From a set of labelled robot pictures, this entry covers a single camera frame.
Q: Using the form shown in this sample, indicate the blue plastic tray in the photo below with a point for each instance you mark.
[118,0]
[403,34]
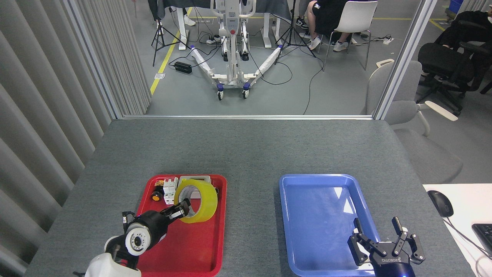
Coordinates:
[315,215]

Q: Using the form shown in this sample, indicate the blue bin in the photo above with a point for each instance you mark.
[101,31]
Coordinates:
[456,7]

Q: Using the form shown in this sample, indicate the black tripod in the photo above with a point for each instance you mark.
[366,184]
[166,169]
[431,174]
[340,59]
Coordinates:
[158,36]
[292,34]

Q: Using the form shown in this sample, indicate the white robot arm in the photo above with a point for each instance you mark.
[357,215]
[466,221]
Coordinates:
[111,267]

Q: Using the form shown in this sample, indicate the white chair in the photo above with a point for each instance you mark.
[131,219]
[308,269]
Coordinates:
[357,17]

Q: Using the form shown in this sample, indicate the white power strip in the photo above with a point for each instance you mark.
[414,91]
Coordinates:
[388,40]

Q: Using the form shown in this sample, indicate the grey switch box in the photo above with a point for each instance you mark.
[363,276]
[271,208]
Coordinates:
[196,178]

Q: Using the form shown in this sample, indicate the red plastic tray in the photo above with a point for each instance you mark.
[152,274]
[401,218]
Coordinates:
[184,246]

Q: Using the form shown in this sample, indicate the black power adapter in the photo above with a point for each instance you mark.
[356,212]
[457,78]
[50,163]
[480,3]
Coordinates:
[183,67]

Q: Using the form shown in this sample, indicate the black computer mouse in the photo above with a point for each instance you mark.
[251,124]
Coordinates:
[441,203]

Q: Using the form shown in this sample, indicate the silver frame post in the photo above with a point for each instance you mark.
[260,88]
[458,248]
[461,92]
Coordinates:
[407,57]

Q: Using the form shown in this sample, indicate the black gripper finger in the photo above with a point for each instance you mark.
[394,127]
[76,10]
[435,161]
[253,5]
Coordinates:
[177,207]
[359,248]
[178,216]
[411,246]

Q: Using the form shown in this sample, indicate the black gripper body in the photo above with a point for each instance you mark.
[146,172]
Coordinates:
[153,225]
[392,267]

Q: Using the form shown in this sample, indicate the grey office chair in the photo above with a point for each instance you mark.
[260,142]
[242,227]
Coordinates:
[426,154]

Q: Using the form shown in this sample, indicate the yellow tape roll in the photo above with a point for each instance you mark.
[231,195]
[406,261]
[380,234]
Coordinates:
[207,200]

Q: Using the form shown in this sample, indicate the yellow push button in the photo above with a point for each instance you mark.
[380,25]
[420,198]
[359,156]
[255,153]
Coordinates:
[156,196]

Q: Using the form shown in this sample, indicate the black office chair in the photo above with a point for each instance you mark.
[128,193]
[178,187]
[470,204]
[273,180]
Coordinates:
[442,61]

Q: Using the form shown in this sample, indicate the silver frame rail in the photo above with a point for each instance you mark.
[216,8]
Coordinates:
[246,117]

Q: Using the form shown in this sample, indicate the white desk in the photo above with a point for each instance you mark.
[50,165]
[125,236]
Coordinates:
[465,204]

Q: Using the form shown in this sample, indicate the black keyboard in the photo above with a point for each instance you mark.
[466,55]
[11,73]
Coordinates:
[484,234]

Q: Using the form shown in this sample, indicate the white wheeled stand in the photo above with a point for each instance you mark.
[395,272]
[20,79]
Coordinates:
[232,75]

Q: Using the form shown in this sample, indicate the white circuit breaker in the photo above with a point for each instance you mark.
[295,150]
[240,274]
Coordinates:
[169,190]

